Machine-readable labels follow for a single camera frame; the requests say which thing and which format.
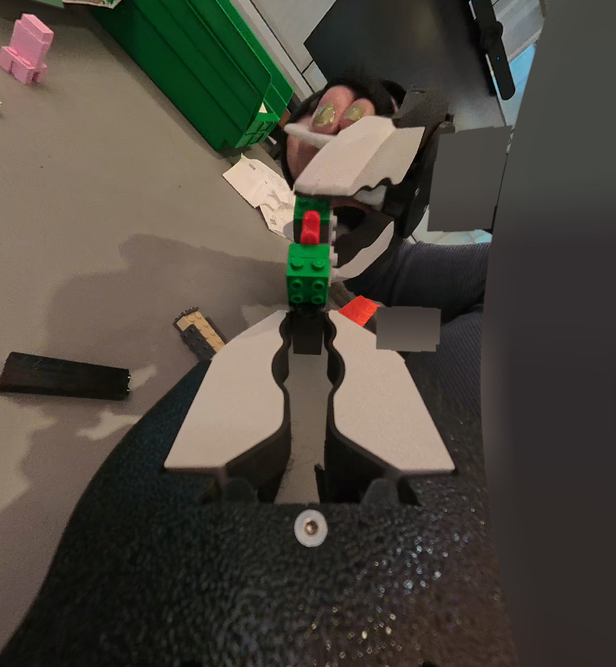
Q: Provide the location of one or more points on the tan and black brick plate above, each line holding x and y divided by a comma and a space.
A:
203, 333

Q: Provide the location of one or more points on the white torn paper bag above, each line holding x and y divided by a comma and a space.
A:
255, 180
276, 219

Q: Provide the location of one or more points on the person's right forearm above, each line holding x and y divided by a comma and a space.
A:
427, 271

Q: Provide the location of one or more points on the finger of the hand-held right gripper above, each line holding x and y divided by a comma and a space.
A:
365, 255
349, 156

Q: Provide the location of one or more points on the small black brick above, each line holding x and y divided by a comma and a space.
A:
308, 336

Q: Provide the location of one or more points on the grey desk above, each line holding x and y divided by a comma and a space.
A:
104, 182

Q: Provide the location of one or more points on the orange traffic cone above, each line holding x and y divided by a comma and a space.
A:
359, 311

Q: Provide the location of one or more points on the green and red brick assembly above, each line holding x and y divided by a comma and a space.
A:
308, 281

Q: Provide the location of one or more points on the person's right hand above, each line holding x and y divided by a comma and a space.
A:
339, 107

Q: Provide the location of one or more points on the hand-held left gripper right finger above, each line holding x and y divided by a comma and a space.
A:
386, 411

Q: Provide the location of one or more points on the black bar-shaped device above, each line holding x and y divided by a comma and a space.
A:
493, 52

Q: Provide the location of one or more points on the green plastic bin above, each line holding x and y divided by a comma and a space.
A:
193, 67

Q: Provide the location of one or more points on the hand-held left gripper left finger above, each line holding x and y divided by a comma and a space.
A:
229, 406

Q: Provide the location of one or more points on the pink brick pig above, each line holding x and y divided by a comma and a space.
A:
26, 47

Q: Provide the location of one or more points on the long black brick plate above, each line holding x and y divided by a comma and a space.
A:
63, 375

